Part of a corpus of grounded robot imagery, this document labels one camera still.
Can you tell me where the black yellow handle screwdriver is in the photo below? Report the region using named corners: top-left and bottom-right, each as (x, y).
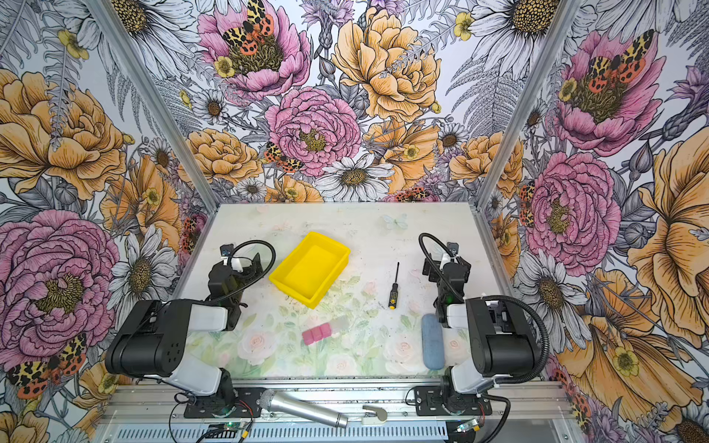
top-left (388, 263), bottom-right (400, 310)

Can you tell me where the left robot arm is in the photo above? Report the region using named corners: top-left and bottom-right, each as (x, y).
top-left (105, 254), bottom-right (263, 415)

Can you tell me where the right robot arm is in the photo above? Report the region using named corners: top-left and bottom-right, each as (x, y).
top-left (422, 258), bottom-right (549, 399)

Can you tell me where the yellow plastic bin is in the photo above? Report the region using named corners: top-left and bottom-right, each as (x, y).
top-left (269, 232), bottom-right (351, 309)

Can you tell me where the blue grey glasses case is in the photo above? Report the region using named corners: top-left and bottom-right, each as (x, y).
top-left (421, 314), bottom-right (445, 371)

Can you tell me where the pink white ice cube tray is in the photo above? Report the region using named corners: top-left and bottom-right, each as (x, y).
top-left (302, 316), bottom-right (350, 346)

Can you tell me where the green circuit board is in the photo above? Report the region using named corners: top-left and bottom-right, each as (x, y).
top-left (205, 422), bottom-right (246, 440)

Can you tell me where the small beige hook clip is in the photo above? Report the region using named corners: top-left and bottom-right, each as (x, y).
top-left (361, 404), bottom-right (389, 426)

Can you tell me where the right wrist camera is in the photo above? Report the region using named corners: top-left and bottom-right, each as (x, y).
top-left (445, 242), bottom-right (460, 261)

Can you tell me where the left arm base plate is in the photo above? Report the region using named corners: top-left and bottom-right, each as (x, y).
top-left (183, 387), bottom-right (265, 419)

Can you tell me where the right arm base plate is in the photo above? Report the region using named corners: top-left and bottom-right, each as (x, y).
top-left (412, 386), bottom-right (492, 417)

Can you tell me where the white vented cable tray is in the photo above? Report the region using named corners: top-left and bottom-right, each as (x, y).
top-left (113, 422), bottom-right (450, 443)

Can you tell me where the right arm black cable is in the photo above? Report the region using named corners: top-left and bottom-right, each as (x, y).
top-left (417, 231), bottom-right (550, 386)

